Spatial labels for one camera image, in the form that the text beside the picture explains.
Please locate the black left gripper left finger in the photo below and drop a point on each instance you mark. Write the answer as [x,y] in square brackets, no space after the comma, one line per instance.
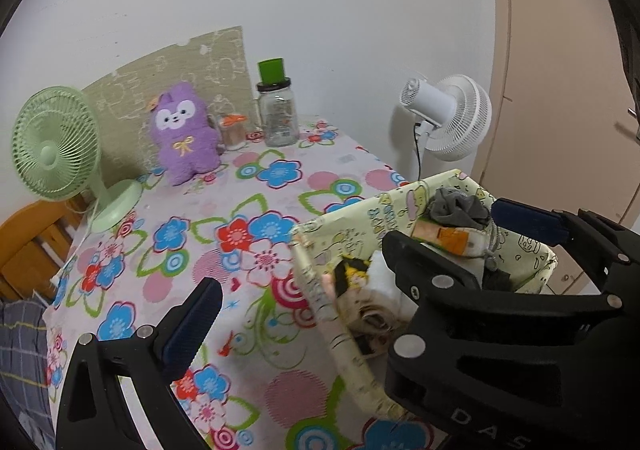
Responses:
[93,413]

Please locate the beige door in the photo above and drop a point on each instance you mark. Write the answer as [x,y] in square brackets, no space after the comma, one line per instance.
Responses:
[562,135]

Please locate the white standing fan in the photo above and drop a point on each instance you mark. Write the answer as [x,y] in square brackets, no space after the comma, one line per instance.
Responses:
[451,118]

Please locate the green orange tissue pack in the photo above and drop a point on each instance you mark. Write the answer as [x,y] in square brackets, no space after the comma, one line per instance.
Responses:
[459,241]

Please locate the yellow cartoon tissue pack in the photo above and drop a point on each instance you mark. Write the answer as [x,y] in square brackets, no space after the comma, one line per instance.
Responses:
[350,273]

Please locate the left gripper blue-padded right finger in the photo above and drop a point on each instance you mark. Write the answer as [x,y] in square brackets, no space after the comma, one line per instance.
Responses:
[607,252]

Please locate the purple plush alpaca toy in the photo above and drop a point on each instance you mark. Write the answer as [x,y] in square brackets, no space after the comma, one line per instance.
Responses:
[179,126]

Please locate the green desk fan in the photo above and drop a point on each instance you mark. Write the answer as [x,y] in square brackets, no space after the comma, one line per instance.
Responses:
[56,153]

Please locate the glass jar green lid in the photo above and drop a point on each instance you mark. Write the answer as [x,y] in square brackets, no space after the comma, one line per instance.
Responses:
[276,104]

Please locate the yellow cartoon fabric basket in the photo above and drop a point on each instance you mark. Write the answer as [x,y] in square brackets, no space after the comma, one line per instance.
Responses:
[357,231]

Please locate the toothpick holder orange lid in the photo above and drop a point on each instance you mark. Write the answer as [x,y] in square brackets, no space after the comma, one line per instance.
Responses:
[232,130]

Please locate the plaid grey blanket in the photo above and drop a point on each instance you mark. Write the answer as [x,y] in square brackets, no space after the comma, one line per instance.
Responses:
[24,381]

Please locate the wooden chair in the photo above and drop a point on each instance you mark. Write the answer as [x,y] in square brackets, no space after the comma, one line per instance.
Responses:
[34,244]

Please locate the beige white tissue pack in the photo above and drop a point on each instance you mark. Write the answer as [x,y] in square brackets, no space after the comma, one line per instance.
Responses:
[370,312]

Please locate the floral tablecloth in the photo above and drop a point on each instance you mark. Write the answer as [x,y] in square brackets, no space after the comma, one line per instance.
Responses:
[262,379]

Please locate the pink wet wipes pack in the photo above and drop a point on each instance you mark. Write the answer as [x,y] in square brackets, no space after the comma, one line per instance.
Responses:
[328,285]

